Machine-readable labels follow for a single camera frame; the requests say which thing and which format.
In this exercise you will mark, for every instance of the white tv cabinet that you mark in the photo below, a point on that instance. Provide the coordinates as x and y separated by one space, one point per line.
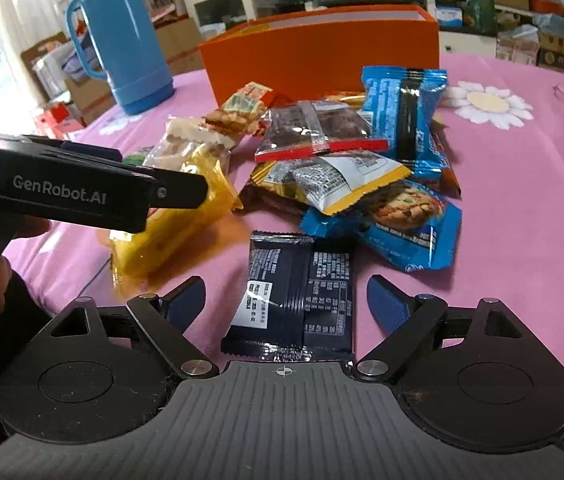
471 44

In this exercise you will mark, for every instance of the yellow white snack packet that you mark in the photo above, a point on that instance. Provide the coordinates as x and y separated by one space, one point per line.
330 183

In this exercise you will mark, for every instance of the pink floral tablecloth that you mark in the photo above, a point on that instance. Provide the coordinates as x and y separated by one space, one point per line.
511 245

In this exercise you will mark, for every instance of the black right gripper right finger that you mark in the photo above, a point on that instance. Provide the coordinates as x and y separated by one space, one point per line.
414 326

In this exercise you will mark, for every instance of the brown cardboard box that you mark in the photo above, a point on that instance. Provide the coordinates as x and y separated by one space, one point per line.
92 97

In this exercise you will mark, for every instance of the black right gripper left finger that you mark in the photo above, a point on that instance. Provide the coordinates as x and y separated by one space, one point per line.
156 325

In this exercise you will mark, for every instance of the blue black striped packet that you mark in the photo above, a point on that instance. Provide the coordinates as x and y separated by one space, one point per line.
400 104

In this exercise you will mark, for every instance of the brown chocolate snack packet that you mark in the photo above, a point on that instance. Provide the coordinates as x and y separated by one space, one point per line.
309 128

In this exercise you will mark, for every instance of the clear beige cracker packet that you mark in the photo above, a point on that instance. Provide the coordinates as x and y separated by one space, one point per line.
186 138

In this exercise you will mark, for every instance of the blue thermos flask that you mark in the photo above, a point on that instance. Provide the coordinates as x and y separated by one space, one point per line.
128 50

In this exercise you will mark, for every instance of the blue cookie packet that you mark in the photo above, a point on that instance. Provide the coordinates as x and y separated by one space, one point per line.
406 223

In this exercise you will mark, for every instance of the yellow green snack packet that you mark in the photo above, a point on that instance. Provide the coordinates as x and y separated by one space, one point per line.
136 257

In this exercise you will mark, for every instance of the orange cardboard box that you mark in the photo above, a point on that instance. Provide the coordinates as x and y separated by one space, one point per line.
307 54

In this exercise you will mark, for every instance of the dark navy snack packet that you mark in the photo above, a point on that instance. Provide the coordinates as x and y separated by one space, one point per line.
298 304

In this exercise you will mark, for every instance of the red peanut snack packet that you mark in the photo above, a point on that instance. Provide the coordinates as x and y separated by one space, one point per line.
242 109

